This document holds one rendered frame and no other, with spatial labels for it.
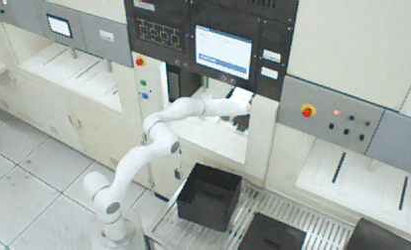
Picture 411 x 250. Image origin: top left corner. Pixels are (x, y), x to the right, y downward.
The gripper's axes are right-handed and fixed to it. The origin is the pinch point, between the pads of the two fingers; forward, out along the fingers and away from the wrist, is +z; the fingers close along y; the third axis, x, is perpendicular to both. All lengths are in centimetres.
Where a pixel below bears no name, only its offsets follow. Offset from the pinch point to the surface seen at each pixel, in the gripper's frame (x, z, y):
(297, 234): -34, -57, 58
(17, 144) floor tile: -120, -54, -212
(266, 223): -33, -59, 41
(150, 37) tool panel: 34, -31, -45
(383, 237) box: -18, -48, 95
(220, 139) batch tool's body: -32.8, -19.3, -7.9
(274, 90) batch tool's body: 26.2, -29.8, 23.9
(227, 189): -43, -44, 11
